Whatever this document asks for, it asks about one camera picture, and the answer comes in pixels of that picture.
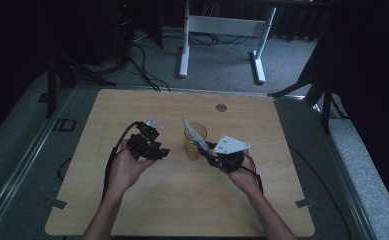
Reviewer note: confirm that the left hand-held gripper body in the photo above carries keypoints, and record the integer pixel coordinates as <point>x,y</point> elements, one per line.
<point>143,141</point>

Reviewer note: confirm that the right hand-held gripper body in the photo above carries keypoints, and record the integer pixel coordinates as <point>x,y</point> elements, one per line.
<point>228,156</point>

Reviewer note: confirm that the amber glass cup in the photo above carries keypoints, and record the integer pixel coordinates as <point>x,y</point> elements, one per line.
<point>192,146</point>

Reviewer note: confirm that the white toothpaste tube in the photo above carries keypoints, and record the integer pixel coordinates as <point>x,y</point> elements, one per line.
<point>196,135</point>

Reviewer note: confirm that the person's left hand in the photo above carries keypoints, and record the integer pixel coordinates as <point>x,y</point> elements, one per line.
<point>128,173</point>

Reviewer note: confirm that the person's right hand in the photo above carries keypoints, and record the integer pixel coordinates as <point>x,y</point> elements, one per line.
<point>245,176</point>

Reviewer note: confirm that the grey round table grommet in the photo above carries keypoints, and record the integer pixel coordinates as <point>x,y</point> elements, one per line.
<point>221,107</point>

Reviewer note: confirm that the grey tape piece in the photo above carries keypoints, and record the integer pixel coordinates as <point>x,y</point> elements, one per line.
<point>59,204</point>
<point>304,203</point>

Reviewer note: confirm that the black metal stand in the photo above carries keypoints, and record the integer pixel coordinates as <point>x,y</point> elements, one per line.
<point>325,106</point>
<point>52,86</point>

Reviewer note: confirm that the dark equipment rack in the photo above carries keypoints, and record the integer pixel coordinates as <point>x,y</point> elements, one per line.
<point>125,30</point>

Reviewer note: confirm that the black curtain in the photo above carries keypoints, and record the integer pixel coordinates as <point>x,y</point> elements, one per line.
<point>372,83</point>
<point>8,60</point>

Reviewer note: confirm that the aluminium floor rail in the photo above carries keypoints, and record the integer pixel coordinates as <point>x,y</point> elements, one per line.
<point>348,186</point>
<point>25,156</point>

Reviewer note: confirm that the white desk frame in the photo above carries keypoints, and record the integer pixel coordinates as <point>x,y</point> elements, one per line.
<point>227,26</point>

